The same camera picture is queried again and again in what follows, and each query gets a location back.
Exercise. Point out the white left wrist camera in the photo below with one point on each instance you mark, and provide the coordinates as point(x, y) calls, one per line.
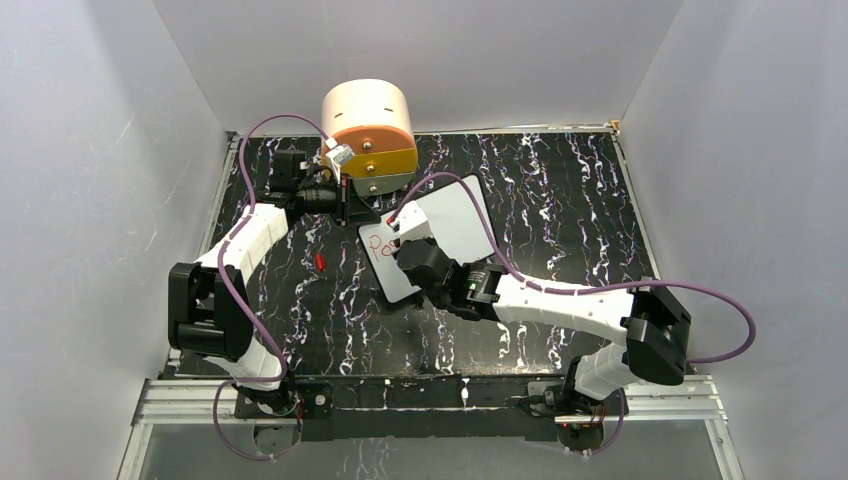
point(336, 156)

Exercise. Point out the black framed whiteboard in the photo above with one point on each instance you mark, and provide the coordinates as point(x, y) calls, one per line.
point(454, 222)

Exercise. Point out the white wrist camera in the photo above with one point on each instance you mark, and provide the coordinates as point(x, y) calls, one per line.
point(336, 156)
point(409, 223)

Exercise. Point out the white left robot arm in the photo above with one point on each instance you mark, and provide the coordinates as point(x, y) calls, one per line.
point(209, 314)

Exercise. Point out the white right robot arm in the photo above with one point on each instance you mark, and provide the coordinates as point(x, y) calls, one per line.
point(646, 327)

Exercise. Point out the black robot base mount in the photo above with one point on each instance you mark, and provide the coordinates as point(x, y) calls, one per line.
point(532, 407)

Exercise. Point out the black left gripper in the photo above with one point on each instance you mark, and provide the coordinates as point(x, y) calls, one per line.
point(343, 209)

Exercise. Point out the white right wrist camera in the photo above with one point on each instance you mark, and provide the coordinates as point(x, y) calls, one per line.
point(409, 223)

